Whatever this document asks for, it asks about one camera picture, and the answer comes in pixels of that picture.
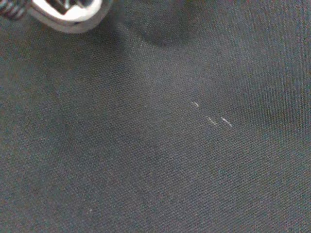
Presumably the black bench cloth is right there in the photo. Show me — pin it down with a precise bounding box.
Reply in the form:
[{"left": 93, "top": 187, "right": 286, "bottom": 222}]
[{"left": 0, "top": 0, "right": 311, "bottom": 233}]

